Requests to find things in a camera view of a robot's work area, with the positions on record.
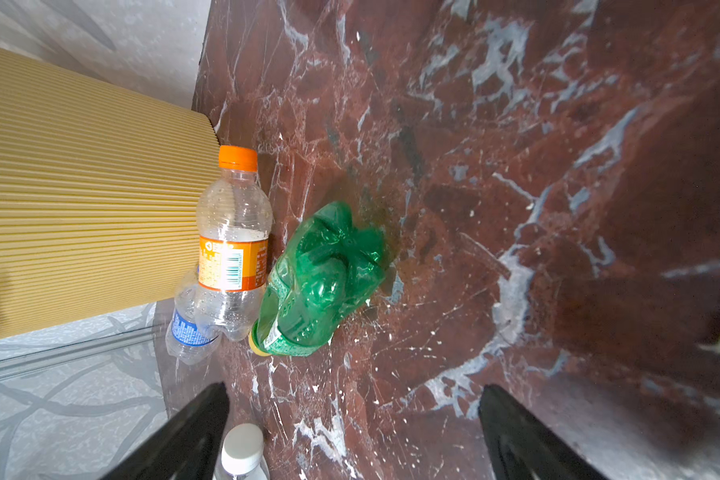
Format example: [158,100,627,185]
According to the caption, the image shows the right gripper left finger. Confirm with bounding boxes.
[104,382,230,480]

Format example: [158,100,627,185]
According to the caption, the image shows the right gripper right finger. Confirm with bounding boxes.
[478,384,604,479]

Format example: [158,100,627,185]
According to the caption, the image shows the green bottle yellow cap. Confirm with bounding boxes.
[248,201,386,357]

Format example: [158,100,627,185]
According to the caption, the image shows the orange cap clear bottle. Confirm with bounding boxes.
[194,145,274,341]

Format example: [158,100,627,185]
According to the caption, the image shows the blue label bottle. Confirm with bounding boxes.
[165,266,221,365]

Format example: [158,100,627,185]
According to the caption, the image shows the yellow trash bin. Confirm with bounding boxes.
[0,48,219,339]

